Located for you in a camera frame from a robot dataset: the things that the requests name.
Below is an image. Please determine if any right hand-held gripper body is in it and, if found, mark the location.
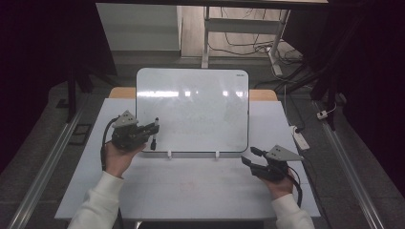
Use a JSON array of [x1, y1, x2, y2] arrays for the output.
[[249, 144, 305, 183]]

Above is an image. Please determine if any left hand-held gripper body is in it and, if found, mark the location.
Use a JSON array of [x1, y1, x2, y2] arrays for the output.
[[111, 109, 151, 152]]

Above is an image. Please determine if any white marker pen black cap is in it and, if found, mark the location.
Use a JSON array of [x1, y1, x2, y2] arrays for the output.
[[150, 116, 160, 152]]

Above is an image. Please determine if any white whiteboard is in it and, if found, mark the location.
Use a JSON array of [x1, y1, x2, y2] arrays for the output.
[[135, 67, 250, 154]]

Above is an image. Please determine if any person's right hand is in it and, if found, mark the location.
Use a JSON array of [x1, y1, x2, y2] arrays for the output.
[[261, 168, 296, 201]]

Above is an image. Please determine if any person's left hand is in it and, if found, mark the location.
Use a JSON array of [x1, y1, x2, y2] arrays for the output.
[[102, 140, 146, 179]]

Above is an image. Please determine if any wooden table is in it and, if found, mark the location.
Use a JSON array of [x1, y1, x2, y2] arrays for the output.
[[108, 87, 279, 102]]

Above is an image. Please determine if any black metal stand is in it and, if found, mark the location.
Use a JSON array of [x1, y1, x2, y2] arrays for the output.
[[55, 62, 117, 124]]

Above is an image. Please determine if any small black floor plate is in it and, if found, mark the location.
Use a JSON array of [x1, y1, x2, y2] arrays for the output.
[[55, 97, 70, 110]]

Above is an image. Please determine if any white cabinet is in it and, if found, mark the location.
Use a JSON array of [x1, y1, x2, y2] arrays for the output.
[[95, 3, 183, 52]]

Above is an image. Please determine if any dark curtain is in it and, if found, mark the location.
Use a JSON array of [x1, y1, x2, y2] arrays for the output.
[[0, 0, 117, 175], [282, 0, 405, 197]]

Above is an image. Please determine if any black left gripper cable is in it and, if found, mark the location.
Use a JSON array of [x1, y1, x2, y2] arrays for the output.
[[99, 115, 125, 229]]

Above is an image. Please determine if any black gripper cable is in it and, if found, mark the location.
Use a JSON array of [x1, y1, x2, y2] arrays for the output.
[[99, 115, 125, 229], [288, 166, 304, 208]]

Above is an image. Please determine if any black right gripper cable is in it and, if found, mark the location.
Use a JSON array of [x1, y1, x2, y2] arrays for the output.
[[288, 166, 304, 208]]

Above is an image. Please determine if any black power cable with plug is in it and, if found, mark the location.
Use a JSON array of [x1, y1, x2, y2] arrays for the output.
[[284, 85, 306, 135]]

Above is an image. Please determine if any black rectangular floor bracket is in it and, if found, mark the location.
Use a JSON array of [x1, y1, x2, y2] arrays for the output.
[[68, 122, 94, 147]]

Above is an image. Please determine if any small white adapter with cable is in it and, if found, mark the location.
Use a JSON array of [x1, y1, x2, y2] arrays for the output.
[[316, 102, 338, 120]]

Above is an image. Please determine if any aluminium floor rail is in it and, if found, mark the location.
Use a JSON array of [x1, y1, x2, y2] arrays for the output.
[[7, 104, 88, 229], [312, 100, 387, 229]]

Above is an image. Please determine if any tangle of black floor cables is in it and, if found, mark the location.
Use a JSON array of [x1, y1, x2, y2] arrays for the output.
[[208, 7, 304, 65]]

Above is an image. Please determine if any white metal desk frame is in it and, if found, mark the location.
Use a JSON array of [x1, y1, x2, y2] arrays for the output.
[[201, 6, 291, 77]]

